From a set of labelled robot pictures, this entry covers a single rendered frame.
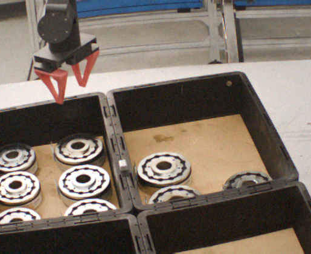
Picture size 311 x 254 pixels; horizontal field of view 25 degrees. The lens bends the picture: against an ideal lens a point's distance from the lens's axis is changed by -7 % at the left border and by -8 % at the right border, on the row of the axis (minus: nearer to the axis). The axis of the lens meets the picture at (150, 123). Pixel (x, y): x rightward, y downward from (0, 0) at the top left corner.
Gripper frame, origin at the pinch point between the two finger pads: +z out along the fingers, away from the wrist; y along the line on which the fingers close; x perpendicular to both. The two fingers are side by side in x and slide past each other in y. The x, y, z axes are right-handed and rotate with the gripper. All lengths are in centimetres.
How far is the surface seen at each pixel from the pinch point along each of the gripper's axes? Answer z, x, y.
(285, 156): 15.2, -32.8, 19.2
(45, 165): 23.2, 14.4, 3.2
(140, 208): 13.9, -18.5, -6.8
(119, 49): 89, 118, 152
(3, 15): 98, 228, 176
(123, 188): 15.1, -11.6, -2.5
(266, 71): 36, 3, 80
